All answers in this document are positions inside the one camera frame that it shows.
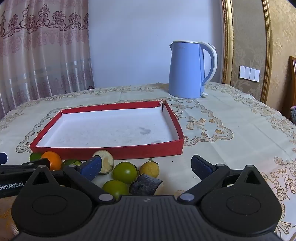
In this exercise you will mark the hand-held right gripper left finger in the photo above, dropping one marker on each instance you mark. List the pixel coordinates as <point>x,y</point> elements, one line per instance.
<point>91,168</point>

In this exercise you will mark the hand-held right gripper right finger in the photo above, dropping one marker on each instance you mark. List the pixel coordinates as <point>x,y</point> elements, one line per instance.
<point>201,166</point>

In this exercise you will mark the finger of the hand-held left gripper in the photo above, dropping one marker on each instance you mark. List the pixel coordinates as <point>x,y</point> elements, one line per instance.
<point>39,163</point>
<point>2,157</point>

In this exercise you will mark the rounded green cucumber piece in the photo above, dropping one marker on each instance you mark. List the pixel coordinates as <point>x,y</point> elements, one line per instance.
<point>34,157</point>

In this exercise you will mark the orange mandarin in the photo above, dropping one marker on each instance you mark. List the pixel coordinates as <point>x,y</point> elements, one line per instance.
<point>54,160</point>

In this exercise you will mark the eggplant piece pale cut face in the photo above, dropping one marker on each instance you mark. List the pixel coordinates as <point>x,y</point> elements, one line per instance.
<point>106,162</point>

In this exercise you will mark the green cucumber cylinder piece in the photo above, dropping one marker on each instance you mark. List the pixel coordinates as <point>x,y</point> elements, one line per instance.
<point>70,163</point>

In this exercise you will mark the green tomato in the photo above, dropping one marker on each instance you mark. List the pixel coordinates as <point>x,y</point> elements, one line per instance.
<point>114,188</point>
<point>124,172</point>

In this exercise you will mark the red shallow cardboard box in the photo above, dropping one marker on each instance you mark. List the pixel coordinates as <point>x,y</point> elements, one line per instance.
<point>104,129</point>

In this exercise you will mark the yellow citrus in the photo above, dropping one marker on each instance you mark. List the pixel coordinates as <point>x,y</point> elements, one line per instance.
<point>149,170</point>

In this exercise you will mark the dark eggplant piece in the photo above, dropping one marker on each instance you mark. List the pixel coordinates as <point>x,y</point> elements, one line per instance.
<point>144,185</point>

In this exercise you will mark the blue electric kettle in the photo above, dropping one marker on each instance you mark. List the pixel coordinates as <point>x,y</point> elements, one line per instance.
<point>185,69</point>

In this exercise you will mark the grey patterned cloth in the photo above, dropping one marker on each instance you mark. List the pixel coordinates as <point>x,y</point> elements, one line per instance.
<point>293,113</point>

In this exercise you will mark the pink patterned curtain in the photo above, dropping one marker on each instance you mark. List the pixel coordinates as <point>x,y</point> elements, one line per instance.
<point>46,46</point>

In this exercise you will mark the wooden chair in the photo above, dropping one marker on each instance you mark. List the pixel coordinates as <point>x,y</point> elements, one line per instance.
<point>289,88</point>

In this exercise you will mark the white wall switch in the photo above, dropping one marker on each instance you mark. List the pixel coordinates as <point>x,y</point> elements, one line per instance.
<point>249,73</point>

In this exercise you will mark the gold wall frame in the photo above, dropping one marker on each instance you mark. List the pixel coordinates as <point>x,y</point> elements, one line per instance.
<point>227,46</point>

